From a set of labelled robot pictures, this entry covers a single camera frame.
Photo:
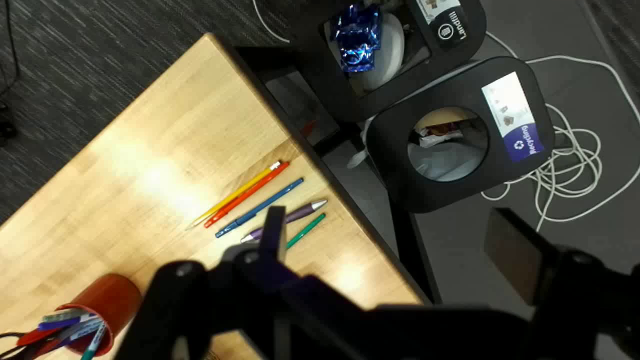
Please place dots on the red cup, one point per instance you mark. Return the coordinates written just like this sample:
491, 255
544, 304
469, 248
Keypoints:
110, 301

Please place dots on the blue foil wrapper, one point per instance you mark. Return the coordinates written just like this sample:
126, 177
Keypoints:
357, 37

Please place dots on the yellow pen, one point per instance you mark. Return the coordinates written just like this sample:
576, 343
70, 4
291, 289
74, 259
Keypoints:
236, 195

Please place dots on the teal pen in cup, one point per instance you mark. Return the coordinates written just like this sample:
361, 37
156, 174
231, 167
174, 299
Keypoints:
92, 343

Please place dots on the black metal table frame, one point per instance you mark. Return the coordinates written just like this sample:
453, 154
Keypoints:
407, 233

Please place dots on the black bin with white label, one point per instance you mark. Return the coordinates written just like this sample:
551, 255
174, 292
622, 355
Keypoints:
441, 40

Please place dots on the green pen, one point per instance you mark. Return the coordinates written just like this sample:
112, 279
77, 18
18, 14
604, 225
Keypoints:
308, 231

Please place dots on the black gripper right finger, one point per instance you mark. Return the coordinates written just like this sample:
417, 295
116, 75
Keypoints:
520, 256

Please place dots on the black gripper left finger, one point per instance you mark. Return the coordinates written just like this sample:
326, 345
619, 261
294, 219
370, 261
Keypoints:
273, 236

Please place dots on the orange pen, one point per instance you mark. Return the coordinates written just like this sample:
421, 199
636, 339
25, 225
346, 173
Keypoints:
249, 192

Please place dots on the purple pen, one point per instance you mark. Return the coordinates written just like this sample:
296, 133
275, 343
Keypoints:
303, 212

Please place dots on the black bin with blue label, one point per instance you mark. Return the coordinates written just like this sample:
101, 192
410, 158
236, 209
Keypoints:
392, 133

